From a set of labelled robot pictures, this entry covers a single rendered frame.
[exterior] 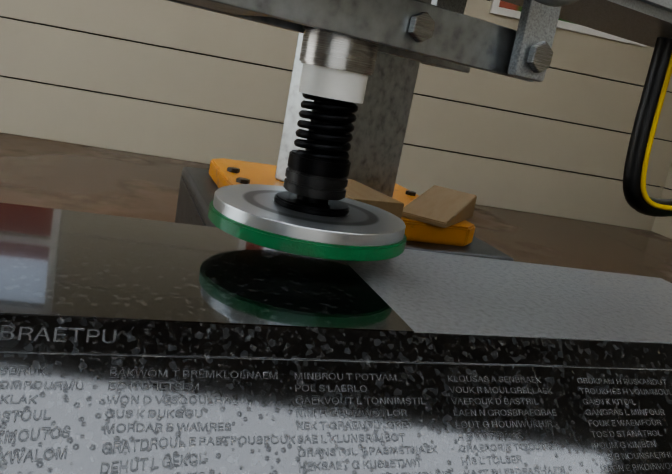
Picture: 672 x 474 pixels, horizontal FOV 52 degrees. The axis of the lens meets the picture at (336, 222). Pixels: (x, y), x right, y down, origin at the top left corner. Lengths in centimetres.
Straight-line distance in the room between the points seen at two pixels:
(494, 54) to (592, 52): 680
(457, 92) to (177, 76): 271
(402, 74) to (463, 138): 561
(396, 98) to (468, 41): 70
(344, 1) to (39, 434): 44
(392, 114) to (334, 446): 101
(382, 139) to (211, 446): 102
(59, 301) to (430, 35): 43
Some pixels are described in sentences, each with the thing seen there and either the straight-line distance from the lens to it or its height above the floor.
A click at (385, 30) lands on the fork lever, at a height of 107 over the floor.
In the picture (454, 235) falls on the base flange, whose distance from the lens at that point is 136.
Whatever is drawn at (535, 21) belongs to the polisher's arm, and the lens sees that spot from 80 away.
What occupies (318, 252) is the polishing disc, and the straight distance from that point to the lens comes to 65.
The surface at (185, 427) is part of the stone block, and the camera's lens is 51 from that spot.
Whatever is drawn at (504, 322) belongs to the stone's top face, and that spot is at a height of 82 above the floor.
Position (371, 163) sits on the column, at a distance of 143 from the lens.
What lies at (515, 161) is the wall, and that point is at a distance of 731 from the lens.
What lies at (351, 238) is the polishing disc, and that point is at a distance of 66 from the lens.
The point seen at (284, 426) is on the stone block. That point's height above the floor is 76.
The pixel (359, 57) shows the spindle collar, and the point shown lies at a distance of 71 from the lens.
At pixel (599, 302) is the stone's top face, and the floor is 82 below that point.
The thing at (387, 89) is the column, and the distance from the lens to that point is 143.
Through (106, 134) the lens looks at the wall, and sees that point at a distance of 663.
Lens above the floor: 102
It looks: 12 degrees down
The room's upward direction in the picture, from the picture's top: 11 degrees clockwise
